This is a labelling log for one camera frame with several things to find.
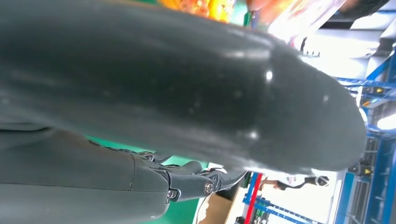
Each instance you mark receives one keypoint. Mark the blue metal shelf rack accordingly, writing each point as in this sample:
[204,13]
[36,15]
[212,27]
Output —
[380,173]

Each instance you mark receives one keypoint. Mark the brown cardboard box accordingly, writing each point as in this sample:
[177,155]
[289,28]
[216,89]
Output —
[216,210]

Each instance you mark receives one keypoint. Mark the yellow taped cardboard mat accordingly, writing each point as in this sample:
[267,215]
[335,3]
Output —
[198,7]

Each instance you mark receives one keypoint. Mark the red metal bar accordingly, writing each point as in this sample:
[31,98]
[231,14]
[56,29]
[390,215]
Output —
[253,198]

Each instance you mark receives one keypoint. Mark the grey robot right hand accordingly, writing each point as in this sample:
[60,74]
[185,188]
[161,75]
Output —
[154,92]

